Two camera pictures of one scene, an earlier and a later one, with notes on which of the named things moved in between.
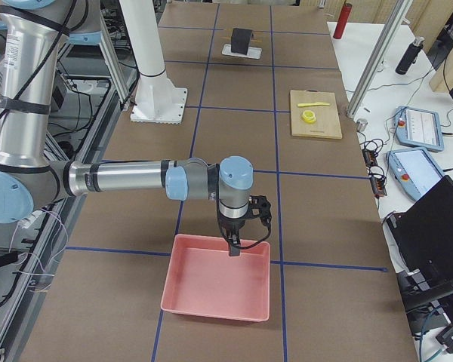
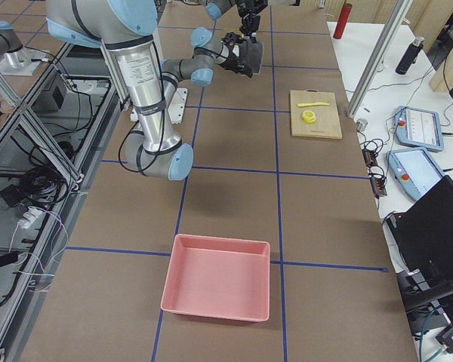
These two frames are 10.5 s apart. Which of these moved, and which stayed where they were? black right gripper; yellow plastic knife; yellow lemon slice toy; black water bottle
Moved: black right gripper
Stayed: yellow lemon slice toy; black water bottle; yellow plastic knife
